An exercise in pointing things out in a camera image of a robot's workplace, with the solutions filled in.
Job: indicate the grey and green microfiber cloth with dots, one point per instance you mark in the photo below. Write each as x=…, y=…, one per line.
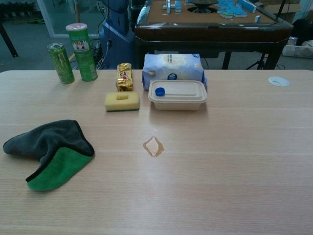
x=49, y=139

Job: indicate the brown liquid spill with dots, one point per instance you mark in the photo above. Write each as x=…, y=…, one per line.
x=152, y=147

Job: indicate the blue bottle cap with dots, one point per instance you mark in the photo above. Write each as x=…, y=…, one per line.
x=160, y=92

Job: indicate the beige lidded food container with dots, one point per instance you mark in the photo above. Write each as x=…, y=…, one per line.
x=178, y=102

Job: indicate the yellow sponge with green base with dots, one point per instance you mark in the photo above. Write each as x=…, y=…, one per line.
x=112, y=102

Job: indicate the gold foil snack packet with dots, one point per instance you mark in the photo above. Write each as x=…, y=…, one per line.
x=124, y=78

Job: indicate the light blue tissue pack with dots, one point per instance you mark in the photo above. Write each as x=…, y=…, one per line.
x=171, y=66

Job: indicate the blue machine stand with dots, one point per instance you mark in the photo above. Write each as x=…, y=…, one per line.
x=117, y=44

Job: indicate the green chips tube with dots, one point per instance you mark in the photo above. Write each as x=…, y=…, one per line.
x=83, y=58

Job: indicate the dark wooden mahjong table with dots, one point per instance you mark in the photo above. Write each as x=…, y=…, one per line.
x=207, y=31

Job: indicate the green energy drink can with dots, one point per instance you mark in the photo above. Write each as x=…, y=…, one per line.
x=61, y=66

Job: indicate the black bowl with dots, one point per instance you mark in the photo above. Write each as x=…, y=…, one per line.
x=203, y=6

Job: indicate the black tripod legs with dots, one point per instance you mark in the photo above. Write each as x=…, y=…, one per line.
x=262, y=58

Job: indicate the wooden pole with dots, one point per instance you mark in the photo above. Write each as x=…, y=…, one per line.
x=78, y=12

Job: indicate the heap of blue mahjong tiles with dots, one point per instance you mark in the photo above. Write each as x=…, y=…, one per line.
x=232, y=9

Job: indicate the blue white mahjong tile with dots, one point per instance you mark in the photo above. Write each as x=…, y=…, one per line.
x=257, y=18

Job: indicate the black table leg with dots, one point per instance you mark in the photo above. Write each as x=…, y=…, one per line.
x=9, y=44

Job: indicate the black bag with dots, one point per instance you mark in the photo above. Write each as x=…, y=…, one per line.
x=303, y=31

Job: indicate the cardboard box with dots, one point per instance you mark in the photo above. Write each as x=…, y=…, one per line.
x=293, y=6

